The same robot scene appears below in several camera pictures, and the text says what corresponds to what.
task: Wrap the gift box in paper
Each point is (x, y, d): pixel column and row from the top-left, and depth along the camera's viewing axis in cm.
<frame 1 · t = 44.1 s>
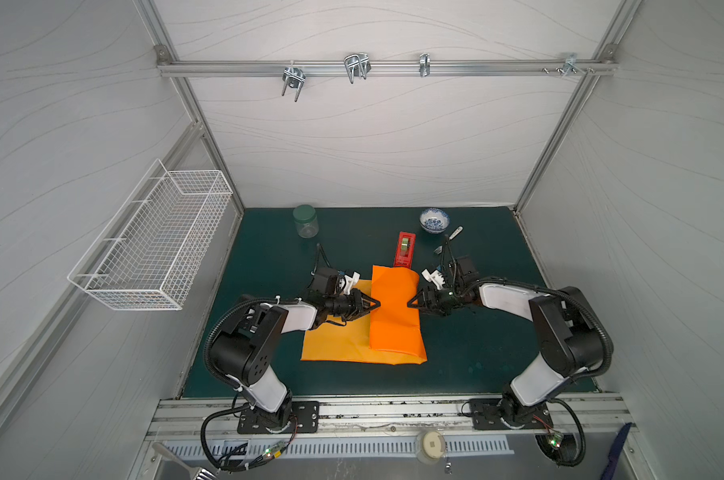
left hand: (381, 304, 87), fingers closed
right hand: (418, 301, 90), fingers open
orange wrapping paper: (388, 333, 82), point 9 cm above the table
red tape dispenser: (405, 250, 103), point 6 cm above the table
green lid glass jar: (305, 217, 108), point 10 cm above the table
blue white ceramic bowl: (433, 220, 117), point 3 cm above the table
silver fork: (439, 250, 117), on the table

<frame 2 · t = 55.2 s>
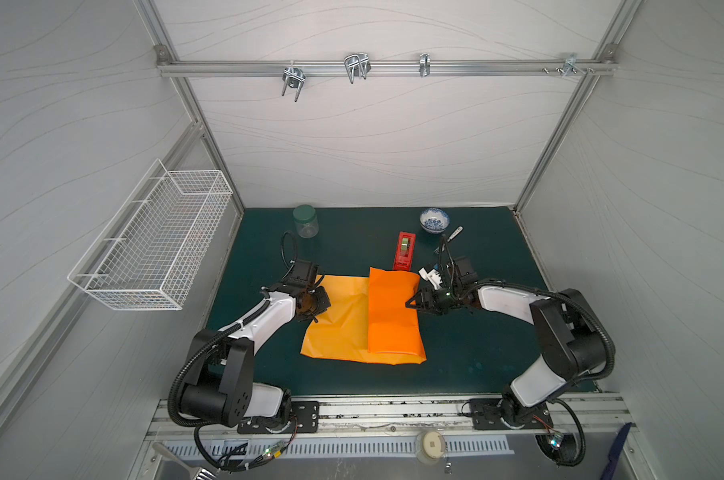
left hand: (328, 299, 90), fingers closed
right hand: (415, 300, 89), fingers open
the named things where they were.

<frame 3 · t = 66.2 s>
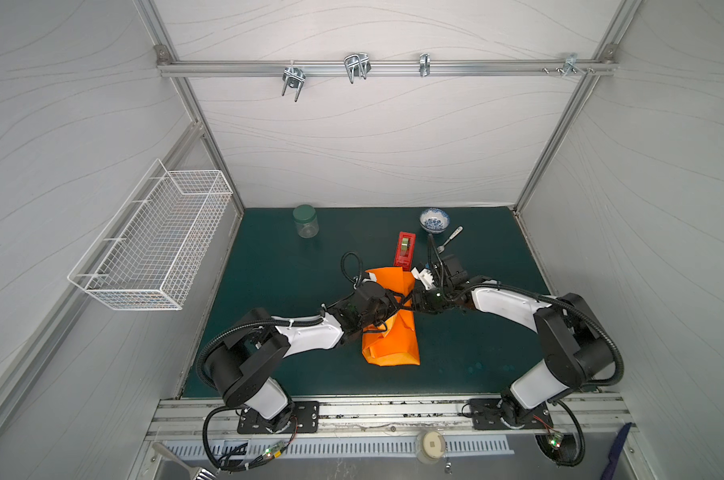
left hand: (411, 297, 84), fingers open
right hand: (409, 300, 89), fingers open
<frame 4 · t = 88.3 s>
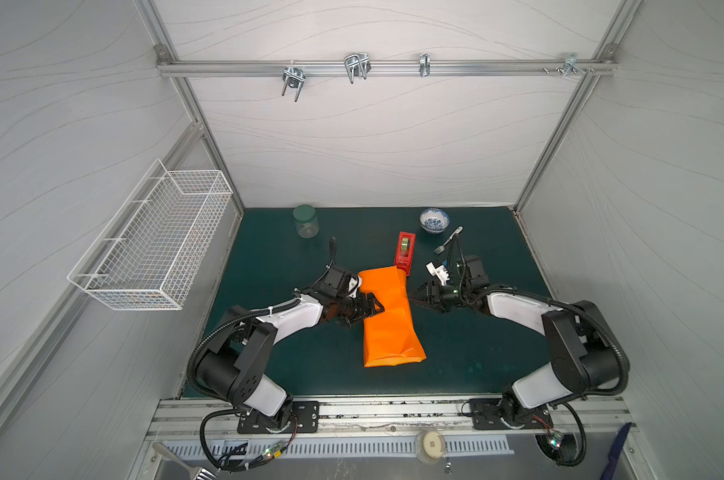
left hand: (379, 309, 87), fingers open
right hand: (416, 293, 87), fingers open
orange wrapping paper: (391, 336, 83), point 6 cm above the table
the other named things where they were.

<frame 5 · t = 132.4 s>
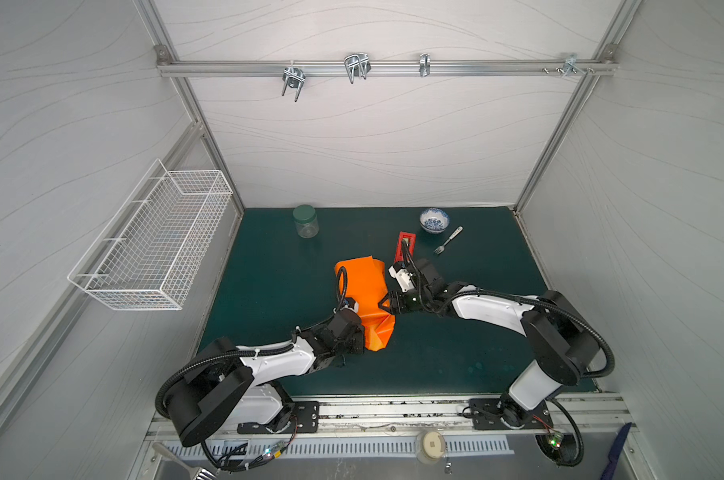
left hand: (368, 332, 87), fingers closed
right hand: (388, 296, 88), fingers open
orange wrapping paper: (363, 279, 93), point 8 cm above the table
the other named things where they were.

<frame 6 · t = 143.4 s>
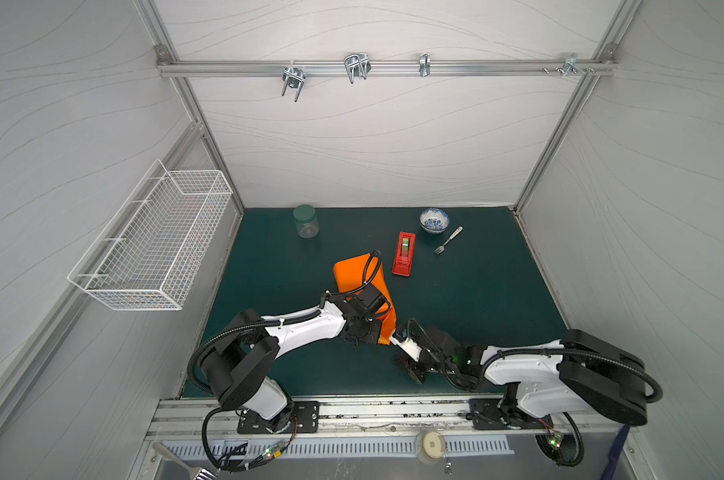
left hand: (377, 331, 85), fingers closed
right hand: (399, 348, 83), fingers open
